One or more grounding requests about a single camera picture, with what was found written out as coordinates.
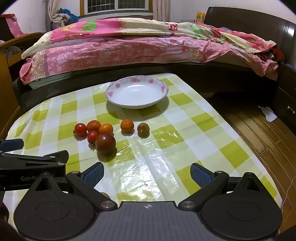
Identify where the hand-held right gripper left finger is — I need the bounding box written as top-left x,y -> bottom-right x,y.
30,162 -> 118,212

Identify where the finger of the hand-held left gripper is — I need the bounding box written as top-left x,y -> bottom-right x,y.
0,150 -> 69,171
0,138 -> 24,153

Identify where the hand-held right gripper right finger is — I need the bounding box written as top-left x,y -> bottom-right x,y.
178,162 -> 267,212

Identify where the large dark red tomato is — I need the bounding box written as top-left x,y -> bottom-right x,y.
95,133 -> 116,156

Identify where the red cherry tomato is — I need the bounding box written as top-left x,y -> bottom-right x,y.
87,130 -> 99,143
73,123 -> 87,136

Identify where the small orange tangerine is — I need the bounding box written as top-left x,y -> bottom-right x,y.
120,119 -> 135,133
98,123 -> 114,135

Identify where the orange-red tomato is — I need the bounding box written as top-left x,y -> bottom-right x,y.
86,120 -> 102,133

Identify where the white floral rim plate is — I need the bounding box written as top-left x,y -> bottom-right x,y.
105,76 -> 169,109

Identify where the green checked tablecloth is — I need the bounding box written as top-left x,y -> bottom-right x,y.
5,72 -> 283,209

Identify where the brown wooden furniture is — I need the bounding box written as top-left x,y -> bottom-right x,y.
0,32 -> 50,137

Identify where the grey mattress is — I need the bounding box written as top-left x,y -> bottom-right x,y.
30,74 -> 78,90

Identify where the white paper scrap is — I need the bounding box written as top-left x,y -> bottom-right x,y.
258,105 -> 277,122

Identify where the grey cloth bundle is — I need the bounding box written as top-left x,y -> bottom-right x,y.
6,46 -> 25,57

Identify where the dark wooden nightstand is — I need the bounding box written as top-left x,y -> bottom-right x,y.
273,62 -> 296,126

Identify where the pink patterned cloth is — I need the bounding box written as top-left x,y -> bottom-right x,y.
1,13 -> 26,38

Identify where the pink floral bed sheet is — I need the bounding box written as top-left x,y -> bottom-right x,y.
19,37 -> 279,83

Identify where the knotted beige curtain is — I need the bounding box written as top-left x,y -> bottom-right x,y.
47,0 -> 77,32

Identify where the blue cloth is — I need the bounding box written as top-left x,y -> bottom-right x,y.
59,8 -> 80,24

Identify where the red cloth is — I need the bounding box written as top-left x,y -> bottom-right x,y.
269,45 -> 285,63

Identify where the dark wooden headboard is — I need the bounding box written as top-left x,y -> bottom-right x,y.
205,6 -> 296,63

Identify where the barred window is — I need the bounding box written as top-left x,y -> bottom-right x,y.
80,0 -> 153,15

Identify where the dark wooden bed frame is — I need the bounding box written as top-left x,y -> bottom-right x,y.
13,61 -> 279,114

